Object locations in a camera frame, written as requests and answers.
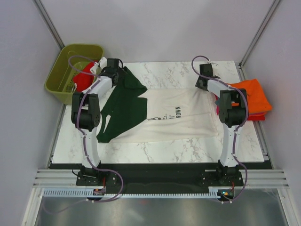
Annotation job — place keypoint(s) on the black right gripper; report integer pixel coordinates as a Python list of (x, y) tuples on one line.
[(197, 83)]

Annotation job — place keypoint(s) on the cream green Charlie Brown shirt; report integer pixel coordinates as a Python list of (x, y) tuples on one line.
[(135, 114)]

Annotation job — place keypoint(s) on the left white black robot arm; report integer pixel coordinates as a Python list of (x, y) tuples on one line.
[(86, 116)]

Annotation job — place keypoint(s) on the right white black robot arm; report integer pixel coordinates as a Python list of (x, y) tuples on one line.
[(233, 113)]

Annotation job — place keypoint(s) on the red shirt in bin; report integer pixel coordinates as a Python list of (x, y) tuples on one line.
[(84, 79)]

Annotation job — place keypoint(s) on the teal folded shirt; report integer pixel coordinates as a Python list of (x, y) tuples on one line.
[(217, 102)]

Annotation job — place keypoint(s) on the pink folded shirt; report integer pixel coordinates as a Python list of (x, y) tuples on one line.
[(217, 107)]

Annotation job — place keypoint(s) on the olive green plastic bin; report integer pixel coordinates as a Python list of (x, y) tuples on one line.
[(60, 79)]

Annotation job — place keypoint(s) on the orange folded shirt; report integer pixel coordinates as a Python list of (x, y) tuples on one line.
[(257, 101)]

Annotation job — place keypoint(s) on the red folded shirt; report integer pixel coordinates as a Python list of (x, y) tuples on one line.
[(256, 117)]

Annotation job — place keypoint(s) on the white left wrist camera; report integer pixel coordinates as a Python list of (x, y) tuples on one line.
[(102, 63)]

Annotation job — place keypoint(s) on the right aluminium frame post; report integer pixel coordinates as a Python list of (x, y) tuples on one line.
[(260, 31)]

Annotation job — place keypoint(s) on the aluminium frame post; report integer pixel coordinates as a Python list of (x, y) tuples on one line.
[(47, 20), (260, 31)]

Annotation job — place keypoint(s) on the left aluminium frame post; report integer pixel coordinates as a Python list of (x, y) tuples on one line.
[(47, 20)]

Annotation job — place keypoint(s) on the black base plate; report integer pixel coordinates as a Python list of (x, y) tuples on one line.
[(156, 177)]

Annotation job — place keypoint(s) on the white slotted cable duct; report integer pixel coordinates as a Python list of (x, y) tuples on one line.
[(105, 193)]

